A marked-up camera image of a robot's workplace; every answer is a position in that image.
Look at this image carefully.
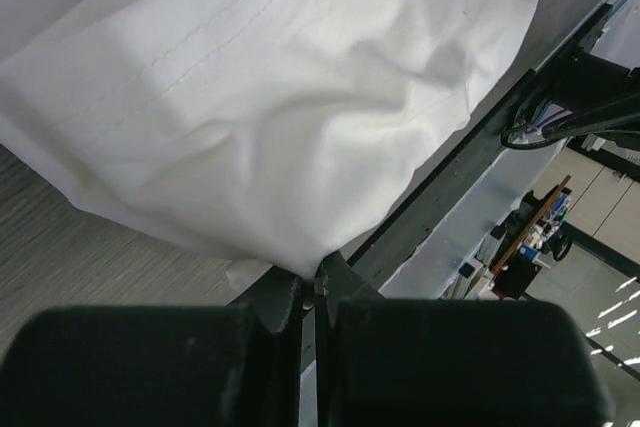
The white printed t shirt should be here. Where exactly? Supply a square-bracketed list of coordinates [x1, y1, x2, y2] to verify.
[1, 0, 539, 279]

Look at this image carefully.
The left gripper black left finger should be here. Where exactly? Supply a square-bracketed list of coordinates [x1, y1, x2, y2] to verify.
[1, 267, 303, 426]

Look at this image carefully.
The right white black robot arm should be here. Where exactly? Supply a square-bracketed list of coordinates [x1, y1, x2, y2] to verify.
[500, 52, 639, 151]

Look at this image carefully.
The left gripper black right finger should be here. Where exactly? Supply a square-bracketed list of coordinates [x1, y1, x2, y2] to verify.
[314, 253, 613, 426]

